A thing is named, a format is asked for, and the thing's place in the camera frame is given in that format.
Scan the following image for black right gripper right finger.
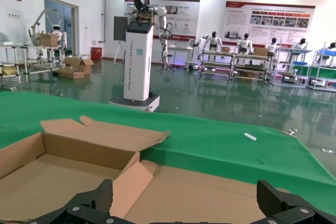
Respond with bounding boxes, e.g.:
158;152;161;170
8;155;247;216
256;179;336;224

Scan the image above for grey framed glass doorway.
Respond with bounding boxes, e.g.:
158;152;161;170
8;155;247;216
44;0;80;55

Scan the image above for green tablecloth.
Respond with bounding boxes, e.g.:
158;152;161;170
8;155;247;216
0;91;336;216

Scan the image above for white wall pipe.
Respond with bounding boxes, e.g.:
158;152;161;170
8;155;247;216
100;0;108;44

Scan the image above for cardboard box with round handle hole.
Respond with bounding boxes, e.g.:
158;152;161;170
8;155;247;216
109;159;291;224

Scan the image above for white shelf rack blue bins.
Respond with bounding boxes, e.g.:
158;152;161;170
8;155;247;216
306;42;336;92
270;42;313;89

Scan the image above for white black-headed humanoid robot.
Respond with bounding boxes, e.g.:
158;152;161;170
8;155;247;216
197;31;224;53
318;41;336;67
236;33;255;54
290;38;309;62
265;37;281;57

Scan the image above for grey roller rack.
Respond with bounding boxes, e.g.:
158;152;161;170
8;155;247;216
233;52;271;82
199;50;235;78

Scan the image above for info board with orange tabs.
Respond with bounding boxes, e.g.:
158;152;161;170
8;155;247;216
224;1;316;45

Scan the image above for dark display screen on stand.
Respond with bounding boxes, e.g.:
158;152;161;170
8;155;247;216
113;16;129;63

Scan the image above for small white blue-eyed robot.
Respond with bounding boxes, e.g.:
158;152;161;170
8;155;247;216
50;24;68;53

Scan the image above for cardboard box with oval handle hole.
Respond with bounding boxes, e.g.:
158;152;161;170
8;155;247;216
0;115;171;223

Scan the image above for closed brown cardboard carton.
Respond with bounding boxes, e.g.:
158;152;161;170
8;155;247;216
38;33;60;47

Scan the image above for info board with grey photos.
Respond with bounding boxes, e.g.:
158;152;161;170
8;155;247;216
124;0;201;40

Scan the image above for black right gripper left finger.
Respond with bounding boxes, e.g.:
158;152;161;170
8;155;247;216
34;178;124;224

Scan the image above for flat cardboard carton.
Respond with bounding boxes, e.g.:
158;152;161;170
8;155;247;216
58;66;86;79

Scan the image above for white pipe-frame workbench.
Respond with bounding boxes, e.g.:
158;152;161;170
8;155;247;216
0;43;65;83

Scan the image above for red box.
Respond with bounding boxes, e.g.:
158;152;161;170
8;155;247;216
90;47;103;60

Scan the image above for open cardboard carton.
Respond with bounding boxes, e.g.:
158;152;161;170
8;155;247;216
62;56;95;74

